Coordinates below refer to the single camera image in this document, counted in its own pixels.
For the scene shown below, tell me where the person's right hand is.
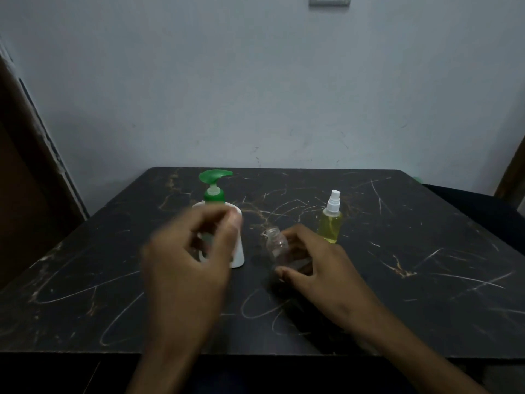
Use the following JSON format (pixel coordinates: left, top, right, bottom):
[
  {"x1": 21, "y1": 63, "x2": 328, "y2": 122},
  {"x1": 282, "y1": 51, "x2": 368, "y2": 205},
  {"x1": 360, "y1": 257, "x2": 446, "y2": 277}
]
[{"x1": 275, "y1": 223, "x2": 383, "y2": 338}]

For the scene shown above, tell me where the person's left hand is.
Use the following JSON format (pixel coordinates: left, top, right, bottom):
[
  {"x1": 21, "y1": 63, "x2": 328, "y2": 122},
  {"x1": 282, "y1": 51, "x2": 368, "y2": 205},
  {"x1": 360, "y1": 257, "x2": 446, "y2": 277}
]
[{"x1": 141, "y1": 204, "x2": 244, "y2": 350}]

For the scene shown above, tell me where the small clear plastic bottle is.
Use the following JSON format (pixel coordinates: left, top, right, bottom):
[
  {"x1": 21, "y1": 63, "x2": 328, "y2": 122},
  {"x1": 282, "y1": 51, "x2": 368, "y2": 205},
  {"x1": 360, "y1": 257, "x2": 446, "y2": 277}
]
[{"x1": 262, "y1": 227, "x2": 291, "y2": 279}]

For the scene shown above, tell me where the person's right forearm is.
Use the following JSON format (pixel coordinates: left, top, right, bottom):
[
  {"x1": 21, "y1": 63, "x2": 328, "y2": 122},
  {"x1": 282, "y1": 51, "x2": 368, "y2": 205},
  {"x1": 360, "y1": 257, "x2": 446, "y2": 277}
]
[{"x1": 358, "y1": 304, "x2": 491, "y2": 394}]

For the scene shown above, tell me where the person's left forearm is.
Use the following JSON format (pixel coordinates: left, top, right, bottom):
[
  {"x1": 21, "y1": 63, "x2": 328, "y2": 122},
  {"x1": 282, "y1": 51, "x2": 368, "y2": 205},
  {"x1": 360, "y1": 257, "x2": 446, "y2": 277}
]
[{"x1": 125, "y1": 342, "x2": 208, "y2": 394}]

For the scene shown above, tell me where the white green pump bottle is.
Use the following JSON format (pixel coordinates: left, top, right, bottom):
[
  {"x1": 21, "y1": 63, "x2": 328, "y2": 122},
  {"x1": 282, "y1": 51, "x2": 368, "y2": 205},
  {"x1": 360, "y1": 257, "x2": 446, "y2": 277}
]
[{"x1": 192, "y1": 170, "x2": 246, "y2": 269}]

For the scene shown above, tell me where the yellow spray bottle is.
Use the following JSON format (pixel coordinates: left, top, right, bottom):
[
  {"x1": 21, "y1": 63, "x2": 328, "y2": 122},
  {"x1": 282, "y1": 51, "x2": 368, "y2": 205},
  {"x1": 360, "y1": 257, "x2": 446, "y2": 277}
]
[{"x1": 318, "y1": 190, "x2": 344, "y2": 244}]

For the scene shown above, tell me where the brown wooden door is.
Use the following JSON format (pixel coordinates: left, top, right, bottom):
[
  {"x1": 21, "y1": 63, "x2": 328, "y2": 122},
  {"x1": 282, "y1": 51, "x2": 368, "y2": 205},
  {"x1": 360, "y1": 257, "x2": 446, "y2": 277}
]
[{"x1": 0, "y1": 43, "x2": 90, "y2": 292}]

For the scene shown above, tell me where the brown wooden frame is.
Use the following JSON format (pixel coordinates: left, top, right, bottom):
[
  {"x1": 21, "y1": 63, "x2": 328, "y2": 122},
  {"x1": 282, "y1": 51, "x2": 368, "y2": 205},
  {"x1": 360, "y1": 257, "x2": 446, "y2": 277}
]
[{"x1": 494, "y1": 135, "x2": 525, "y2": 212}]

